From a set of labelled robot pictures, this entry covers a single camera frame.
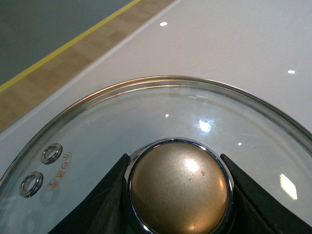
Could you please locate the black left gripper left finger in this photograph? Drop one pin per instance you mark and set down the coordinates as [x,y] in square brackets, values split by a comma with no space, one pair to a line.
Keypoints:
[106,209]

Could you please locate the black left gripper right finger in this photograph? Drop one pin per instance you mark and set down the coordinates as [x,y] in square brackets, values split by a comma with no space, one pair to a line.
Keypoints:
[258,212]

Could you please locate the glass pot lid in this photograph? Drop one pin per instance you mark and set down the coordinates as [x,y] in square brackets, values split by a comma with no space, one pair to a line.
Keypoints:
[175,130]

